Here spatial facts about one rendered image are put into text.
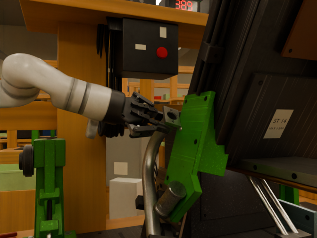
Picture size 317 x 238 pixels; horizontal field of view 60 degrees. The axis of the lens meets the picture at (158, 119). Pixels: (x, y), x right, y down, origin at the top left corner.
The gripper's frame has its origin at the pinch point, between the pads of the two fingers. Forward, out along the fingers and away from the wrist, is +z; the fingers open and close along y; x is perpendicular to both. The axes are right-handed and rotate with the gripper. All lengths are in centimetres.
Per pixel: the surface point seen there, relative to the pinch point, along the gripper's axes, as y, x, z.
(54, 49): 875, 560, -86
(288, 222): -23.7, -5.4, 21.5
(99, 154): 7.8, 26.1, -7.9
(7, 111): 18.0, 28.7, -36.4
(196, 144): -11.2, -6.6, 2.9
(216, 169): -13.6, -3.6, 9.0
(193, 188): -19.1, -3.1, 2.7
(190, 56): 918, 403, 411
